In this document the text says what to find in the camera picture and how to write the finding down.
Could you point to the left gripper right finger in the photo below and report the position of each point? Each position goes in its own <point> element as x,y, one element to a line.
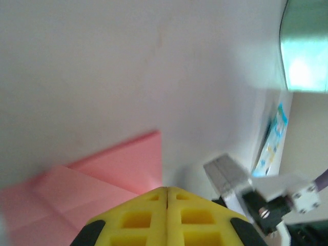
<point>197,220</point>

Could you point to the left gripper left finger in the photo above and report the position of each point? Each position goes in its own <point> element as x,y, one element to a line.
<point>143,220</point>

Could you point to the pink square paper sheet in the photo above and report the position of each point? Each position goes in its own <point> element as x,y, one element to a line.
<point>77,184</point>

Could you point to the blue snack packet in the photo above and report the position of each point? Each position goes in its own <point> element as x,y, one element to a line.
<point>274,138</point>

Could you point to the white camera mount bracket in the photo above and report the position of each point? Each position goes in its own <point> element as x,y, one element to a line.
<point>225,174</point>

